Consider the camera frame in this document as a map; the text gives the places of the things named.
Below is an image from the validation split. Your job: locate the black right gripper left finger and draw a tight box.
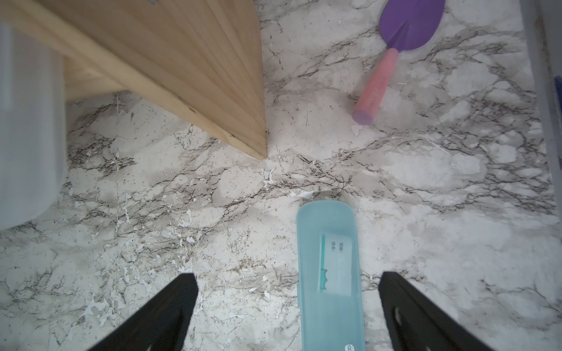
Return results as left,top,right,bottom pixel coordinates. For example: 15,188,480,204
92,273,198,350

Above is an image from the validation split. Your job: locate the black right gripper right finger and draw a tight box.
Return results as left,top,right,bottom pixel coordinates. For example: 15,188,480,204
378,271,490,351

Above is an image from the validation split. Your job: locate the teal pencil case with label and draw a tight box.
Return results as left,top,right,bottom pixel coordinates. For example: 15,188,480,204
297,200,366,351

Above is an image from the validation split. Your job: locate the clear frosted pencil case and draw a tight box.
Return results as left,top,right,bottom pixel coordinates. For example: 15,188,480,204
1,22,67,230

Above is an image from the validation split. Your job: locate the wooden two-tier shelf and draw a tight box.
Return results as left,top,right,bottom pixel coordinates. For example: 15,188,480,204
1,0,267,159

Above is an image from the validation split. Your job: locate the purple pink toy trowel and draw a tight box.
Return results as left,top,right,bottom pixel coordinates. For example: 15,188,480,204
352,0,446,125

